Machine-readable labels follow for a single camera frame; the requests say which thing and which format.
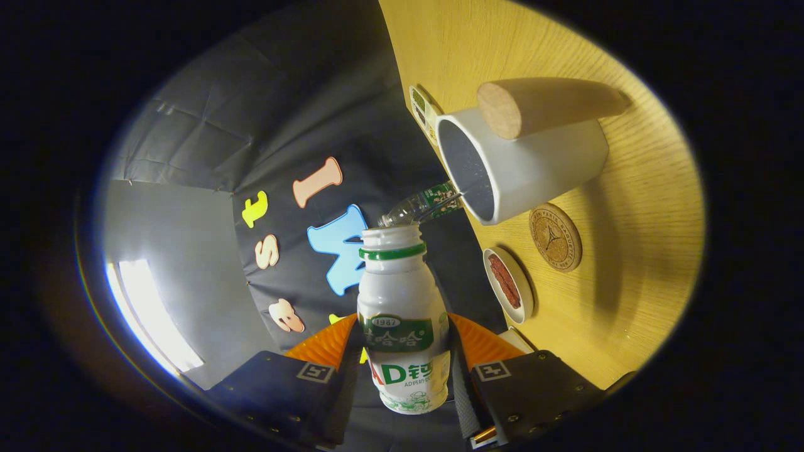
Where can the beige round plate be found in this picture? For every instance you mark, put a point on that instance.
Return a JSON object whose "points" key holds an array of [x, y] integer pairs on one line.
{"points": [[499, 302]]}

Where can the round cork coaster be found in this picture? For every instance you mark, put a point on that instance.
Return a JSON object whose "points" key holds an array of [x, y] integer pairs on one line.
{"points": [[556, 238]]}

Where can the wooden table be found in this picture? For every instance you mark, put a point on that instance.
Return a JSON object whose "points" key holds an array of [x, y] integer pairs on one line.
{"points": [[628, 282]]}

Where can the clear plastic water bottle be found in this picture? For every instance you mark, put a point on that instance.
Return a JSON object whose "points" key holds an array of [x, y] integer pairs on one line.
{"points": [[414, 206]]}

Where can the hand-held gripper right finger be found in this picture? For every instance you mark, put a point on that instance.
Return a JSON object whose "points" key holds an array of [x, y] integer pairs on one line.
{"points": [[465, 395]]}

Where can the red meat strip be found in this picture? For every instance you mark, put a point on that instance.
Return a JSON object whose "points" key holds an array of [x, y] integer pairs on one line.
{"points": [[504, 281]]}

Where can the white divided bean tray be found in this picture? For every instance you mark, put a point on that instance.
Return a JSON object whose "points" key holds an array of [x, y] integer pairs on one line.
{"points": [[432, 113]]}

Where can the white juice bottle green label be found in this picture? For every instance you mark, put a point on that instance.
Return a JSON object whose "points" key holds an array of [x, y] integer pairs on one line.
{"points": [[402, 289]]}

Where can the cream toaster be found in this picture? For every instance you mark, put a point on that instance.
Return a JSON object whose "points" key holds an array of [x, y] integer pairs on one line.
{"points": [[516, 340]]}

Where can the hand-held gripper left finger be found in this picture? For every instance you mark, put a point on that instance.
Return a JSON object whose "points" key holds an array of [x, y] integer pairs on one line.
{"points": [[336, 402]]}

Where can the black backdrop cloth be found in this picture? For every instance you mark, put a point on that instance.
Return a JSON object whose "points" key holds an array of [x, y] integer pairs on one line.
{"points": [[251, 125]]}

